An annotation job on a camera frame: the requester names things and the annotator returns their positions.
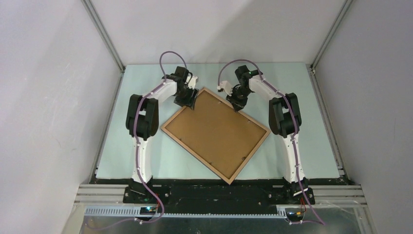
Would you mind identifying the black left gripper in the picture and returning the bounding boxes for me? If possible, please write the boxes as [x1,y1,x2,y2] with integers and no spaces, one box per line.
[174,85,199,111]

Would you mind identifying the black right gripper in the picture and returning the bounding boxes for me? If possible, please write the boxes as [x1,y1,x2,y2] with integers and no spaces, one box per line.
[225,86,251,113]

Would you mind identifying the wooden picture frame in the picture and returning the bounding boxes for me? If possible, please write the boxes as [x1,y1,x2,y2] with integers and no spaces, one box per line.
[160,87,272,185]

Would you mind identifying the brown cardboard backing board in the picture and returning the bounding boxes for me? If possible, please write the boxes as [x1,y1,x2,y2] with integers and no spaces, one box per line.
[165,91,267,180]

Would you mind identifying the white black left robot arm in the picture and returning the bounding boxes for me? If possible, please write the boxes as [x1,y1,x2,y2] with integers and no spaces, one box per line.
[126,66,199,184]

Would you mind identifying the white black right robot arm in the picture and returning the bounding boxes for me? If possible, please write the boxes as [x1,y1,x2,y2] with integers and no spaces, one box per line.
[217,65,305,184]

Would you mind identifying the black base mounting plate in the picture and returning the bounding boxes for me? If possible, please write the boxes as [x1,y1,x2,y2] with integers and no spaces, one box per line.
[123,179,315,214]

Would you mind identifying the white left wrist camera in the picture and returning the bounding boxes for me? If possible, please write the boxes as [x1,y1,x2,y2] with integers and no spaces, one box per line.
[186,76,198,89]

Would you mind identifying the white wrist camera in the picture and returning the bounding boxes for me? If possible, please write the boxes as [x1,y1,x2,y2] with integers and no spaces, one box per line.
[186,76,198,89]
[217,80,233,96]

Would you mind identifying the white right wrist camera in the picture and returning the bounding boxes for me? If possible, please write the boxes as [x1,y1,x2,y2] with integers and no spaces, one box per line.
[217,80,233,96]

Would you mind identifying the grey cable duct strip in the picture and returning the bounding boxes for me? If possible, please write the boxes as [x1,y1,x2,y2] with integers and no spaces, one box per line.
[84,206,287,219]

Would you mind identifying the aluminium enclosure rail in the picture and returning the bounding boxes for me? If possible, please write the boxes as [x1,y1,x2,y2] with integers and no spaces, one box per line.
[81,0,126,73]

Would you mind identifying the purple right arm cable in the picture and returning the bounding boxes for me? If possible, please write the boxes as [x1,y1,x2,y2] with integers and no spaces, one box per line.
[217,59,326,226]

